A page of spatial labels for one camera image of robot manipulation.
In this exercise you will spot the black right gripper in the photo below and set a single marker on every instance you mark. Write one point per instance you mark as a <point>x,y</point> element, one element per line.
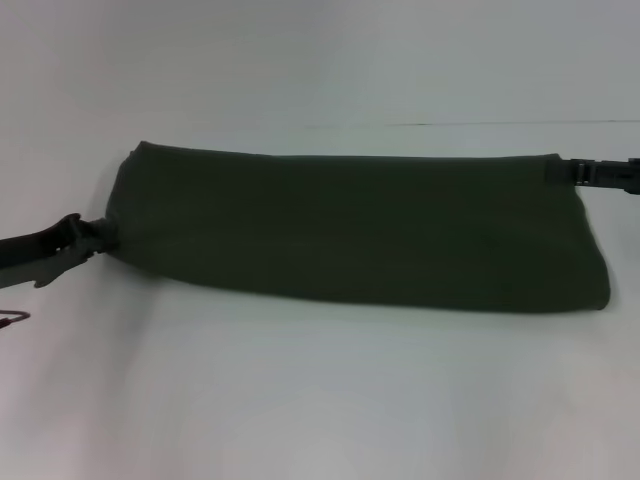
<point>617,175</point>

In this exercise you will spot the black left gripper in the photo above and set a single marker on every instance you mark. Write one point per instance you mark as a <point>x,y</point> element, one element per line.
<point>30,245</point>

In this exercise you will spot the dark green FREE t-shirt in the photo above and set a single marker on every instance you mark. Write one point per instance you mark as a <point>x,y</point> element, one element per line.
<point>350,225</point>

